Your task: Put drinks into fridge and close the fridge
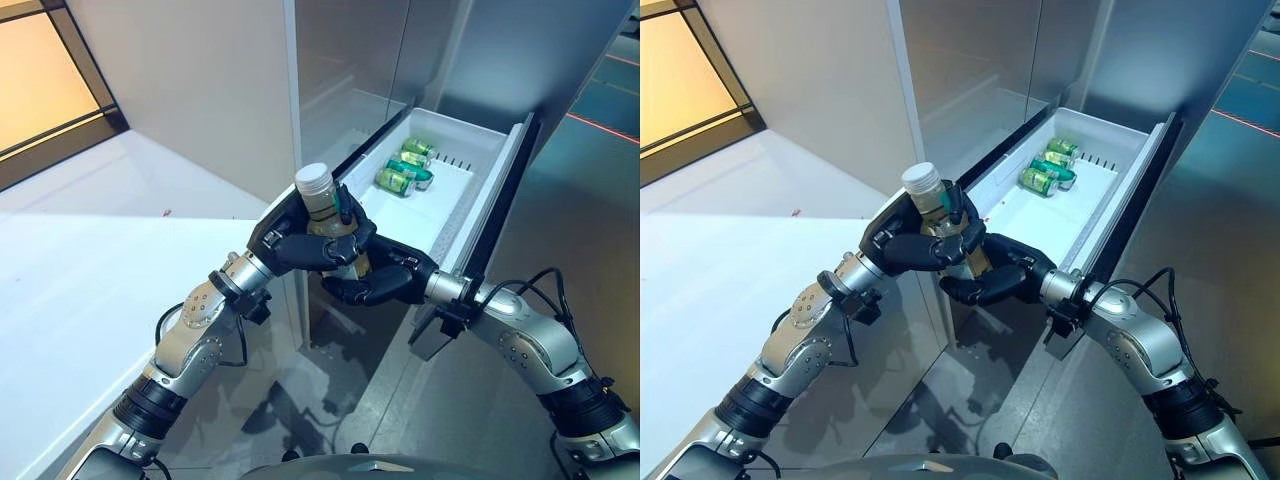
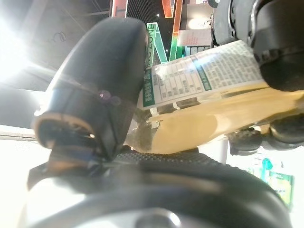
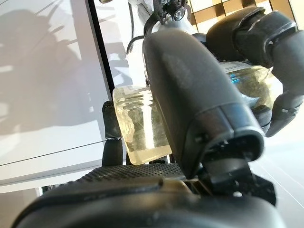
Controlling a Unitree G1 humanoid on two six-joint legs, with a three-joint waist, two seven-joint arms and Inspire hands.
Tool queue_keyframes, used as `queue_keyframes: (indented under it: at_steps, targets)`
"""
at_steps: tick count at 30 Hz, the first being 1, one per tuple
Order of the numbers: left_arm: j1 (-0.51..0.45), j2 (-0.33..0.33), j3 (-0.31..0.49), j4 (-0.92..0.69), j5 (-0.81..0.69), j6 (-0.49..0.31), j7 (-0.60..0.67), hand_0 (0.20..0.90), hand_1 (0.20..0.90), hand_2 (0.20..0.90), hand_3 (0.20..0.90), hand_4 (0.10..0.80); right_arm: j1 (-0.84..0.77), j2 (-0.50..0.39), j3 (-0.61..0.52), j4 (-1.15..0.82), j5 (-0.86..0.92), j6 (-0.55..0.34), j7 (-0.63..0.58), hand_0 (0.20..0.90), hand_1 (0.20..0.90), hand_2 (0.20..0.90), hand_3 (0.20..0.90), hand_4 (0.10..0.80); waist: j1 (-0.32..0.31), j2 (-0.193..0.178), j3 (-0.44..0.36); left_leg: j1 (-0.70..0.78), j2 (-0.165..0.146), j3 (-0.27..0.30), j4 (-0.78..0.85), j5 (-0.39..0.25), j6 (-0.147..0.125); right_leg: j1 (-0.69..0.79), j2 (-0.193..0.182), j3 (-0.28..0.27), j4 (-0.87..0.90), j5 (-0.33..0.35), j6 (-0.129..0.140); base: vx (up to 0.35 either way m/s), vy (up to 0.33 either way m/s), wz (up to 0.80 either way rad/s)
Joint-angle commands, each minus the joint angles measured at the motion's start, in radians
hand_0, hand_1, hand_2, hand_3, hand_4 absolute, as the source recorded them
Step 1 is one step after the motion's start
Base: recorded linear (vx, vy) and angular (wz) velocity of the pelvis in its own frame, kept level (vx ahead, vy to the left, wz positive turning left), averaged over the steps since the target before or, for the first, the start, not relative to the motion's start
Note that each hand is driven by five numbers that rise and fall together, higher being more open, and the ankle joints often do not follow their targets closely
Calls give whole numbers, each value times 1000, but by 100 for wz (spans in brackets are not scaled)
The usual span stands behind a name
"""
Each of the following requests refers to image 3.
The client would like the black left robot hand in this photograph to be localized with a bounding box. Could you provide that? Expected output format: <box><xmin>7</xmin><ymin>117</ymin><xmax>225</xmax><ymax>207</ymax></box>
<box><xmin>206</xmin><ymin>6</ymin><xmax>304</xmax><ymax>138</ymax></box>

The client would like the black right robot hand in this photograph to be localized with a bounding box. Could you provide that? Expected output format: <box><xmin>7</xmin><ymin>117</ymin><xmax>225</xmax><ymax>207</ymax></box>
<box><xmin>11</xmin><ymin>28</ymin><xmax>288</xmax><ymax>228</ymax></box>

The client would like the yellow tea bottle green label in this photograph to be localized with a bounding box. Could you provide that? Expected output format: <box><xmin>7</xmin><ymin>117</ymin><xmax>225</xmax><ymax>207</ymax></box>
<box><xmin>113</xmin><ymin>60</ymin><xmax>285</xmax><ymax>166</ymax></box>

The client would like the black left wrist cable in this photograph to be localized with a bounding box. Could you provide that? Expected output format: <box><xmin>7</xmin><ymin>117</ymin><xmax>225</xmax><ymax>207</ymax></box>
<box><xmin>127</xmin><ymin>13</ymin><xmax>163</xmax><ymax>54</ymax></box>

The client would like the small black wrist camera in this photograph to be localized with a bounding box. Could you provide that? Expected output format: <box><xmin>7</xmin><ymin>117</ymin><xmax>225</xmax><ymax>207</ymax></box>
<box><xmin>154</xmin><ymin>0</ymin><xmax>190</xmax><ymax>24</ymax></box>

